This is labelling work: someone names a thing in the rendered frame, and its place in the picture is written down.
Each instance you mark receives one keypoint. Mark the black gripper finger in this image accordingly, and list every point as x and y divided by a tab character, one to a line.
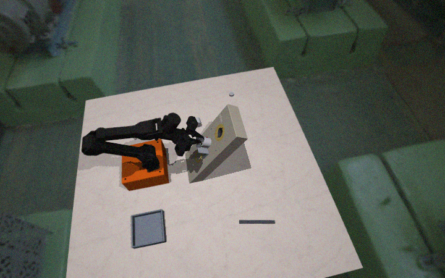
196	134
195	141

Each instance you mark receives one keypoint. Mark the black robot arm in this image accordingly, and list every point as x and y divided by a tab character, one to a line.
94	143

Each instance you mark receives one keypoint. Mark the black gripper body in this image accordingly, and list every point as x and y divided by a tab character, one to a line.
191	126

